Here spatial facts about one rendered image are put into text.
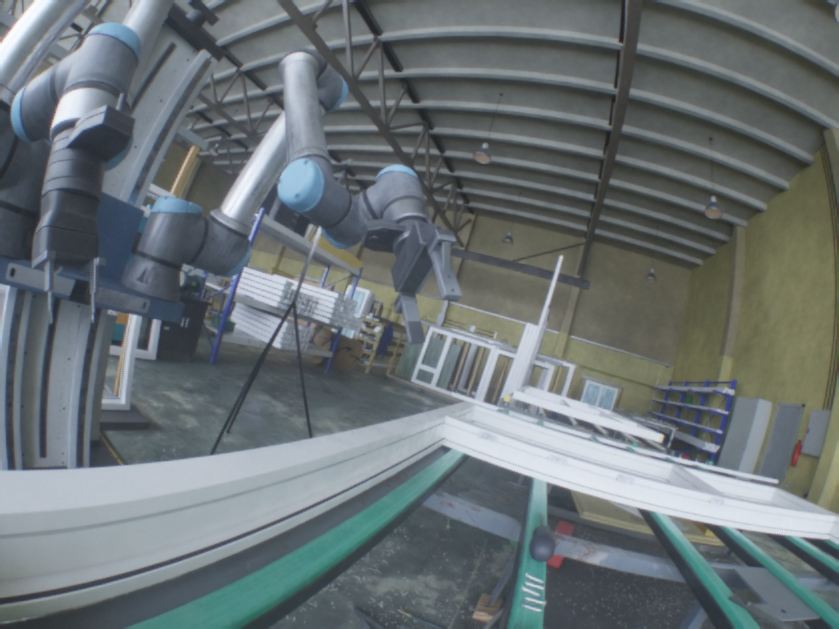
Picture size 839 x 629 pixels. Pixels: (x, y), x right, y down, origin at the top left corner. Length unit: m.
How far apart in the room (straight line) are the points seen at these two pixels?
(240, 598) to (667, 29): 8.87
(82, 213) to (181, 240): 0.64
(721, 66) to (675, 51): 1.12
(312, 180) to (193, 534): 0.53
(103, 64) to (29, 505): 0.43
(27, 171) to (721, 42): 9.20
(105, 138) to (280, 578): 0.44
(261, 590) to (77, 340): 1.01
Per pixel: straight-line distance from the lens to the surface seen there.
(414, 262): 0.58
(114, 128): 0.40
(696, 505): 1.06
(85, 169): 0.43
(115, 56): 0.51
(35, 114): 0.59
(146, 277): 1.02
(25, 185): 0.90
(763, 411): 10.28
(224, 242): 1.09
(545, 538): 0.51
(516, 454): 0.92
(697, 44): 8.96
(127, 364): 2.51
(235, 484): 0.34
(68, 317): 1.21
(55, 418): 1.32
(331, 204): 0.66
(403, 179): 0.71
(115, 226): 1.11
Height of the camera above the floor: 1.10
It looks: 4 degrees up
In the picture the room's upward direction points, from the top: 18 degrees clockwise
